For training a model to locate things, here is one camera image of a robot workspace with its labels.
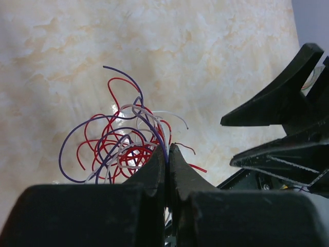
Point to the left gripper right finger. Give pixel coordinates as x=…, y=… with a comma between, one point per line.
x=204, y=215

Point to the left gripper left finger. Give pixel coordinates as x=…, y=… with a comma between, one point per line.
x=127, y=214

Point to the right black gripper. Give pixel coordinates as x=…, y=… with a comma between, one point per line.
x=302, y=156

